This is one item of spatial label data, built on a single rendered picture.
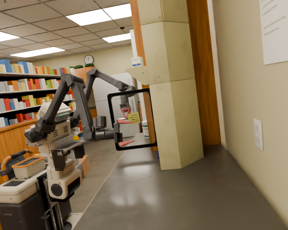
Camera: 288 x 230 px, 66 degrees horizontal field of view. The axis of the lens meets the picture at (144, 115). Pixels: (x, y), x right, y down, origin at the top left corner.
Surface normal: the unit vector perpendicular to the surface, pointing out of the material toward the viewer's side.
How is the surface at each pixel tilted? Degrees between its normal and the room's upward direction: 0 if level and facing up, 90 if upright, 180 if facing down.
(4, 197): 90
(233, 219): 0
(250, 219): 0
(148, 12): 90
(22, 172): 92
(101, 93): 90
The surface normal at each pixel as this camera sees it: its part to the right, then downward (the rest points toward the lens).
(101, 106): -0.12, 0.15
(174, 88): 0.61, 0.02
